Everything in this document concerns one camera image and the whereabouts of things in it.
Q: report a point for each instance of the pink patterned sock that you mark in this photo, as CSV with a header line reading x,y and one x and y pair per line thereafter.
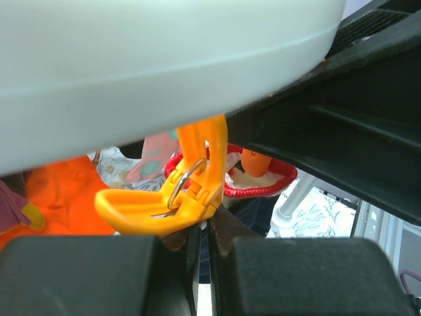
x,y
156,152

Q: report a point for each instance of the orange hanger clip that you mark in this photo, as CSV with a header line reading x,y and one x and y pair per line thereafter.
x,y
191,194

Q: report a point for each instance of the white sock clip hanger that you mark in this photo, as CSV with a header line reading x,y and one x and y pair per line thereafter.
x,y
77,76

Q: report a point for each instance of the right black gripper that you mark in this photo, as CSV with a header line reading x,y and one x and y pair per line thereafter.
x,y
354,120

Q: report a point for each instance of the white clothes rack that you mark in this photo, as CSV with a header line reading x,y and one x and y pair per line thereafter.
x,y
282,214

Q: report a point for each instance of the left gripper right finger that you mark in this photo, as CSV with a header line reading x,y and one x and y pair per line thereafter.
x,y
251,275

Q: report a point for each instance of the orange t-shirt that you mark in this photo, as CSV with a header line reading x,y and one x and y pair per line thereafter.
x,y
64,192

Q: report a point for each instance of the navy beige red sock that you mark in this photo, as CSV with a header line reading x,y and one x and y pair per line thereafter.
x,y
263,184

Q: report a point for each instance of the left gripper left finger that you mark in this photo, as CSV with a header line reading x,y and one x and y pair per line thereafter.
x,y
101,275

